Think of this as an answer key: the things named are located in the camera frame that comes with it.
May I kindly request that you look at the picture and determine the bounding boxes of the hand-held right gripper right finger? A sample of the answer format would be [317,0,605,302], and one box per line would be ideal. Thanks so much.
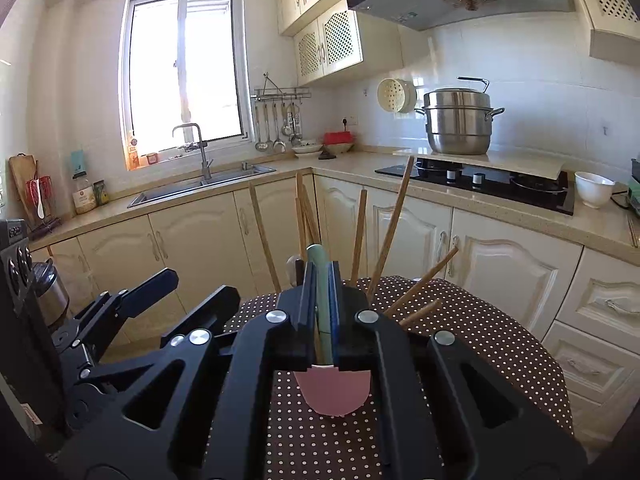
[327,260,588,480]

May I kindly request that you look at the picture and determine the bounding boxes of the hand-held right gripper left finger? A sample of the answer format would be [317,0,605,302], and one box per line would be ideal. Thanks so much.
[55,260,321,480]

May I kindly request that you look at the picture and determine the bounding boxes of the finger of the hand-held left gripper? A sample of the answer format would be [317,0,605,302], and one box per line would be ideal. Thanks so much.
[74,268,179,350]
[79,285,242,387]

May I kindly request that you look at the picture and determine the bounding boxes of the teal knife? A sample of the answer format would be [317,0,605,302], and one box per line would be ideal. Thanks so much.
[306,243,331,366]

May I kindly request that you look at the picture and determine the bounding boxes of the pink ceramic cup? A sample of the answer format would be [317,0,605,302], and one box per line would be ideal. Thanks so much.
[294,365,372,417]

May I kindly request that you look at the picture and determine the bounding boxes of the pile of wooden chopsticks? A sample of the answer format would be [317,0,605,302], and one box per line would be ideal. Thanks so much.
[248,156,460,333]

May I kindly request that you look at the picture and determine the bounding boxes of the stainless steel kettle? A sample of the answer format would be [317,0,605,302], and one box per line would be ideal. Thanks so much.
[32,259,71,328]

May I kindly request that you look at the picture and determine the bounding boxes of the stainless steel sink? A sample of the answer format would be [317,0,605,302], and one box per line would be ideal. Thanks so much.
[127,162,277,209]

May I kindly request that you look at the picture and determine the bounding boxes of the clear bottle pale contents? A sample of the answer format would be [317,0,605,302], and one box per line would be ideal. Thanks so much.
[72,172,96,214]

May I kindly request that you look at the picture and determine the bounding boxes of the metal faucet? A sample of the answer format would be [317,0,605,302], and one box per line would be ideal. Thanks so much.
[172,123,215,184]

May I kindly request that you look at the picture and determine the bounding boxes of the red whisk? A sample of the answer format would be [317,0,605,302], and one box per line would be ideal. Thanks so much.
[27,176,53,211]

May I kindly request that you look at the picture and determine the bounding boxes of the brown polka-dot tablecloth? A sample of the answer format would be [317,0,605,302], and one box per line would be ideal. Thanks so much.
[207,275,573,480]

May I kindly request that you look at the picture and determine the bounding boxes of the hanging metal ladle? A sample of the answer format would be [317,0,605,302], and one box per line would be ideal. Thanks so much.
[255,102,270,152]
[272,103,287,153]

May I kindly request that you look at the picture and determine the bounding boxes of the cream base cabinets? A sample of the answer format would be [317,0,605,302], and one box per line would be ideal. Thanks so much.
[30,170,640,461]

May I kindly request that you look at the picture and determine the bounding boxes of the wooden cutting board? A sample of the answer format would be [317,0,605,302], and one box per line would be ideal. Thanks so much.
[9,154,51,223]

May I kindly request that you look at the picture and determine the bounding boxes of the black glass gas stove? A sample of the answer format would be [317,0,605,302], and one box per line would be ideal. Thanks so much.
[375,157,576,217]

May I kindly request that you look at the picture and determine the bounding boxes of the cream perforated colander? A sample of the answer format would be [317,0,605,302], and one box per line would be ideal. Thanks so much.
[377,78,417,114]

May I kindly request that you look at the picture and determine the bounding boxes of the white framed window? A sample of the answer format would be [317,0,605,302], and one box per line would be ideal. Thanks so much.
[120,0,251,171]

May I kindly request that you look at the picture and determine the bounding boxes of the stainless steel steamer pot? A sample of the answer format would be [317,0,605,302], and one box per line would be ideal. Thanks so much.
[414,77,506,156]

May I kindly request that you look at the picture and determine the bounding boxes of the narrow lattice door cabinet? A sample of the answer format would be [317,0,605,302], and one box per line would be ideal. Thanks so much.
[294,7,365,86]

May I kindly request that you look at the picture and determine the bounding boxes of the green electric cooker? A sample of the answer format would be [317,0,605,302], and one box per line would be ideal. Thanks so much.
[627,157,640,211]

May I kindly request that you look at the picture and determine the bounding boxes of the wide lattice door cabinet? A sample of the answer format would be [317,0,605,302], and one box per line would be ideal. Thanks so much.
[565,0,640,66]

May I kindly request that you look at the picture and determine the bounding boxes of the metal wall utensil rack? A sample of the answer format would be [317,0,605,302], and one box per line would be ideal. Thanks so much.
[251,72,312,103]

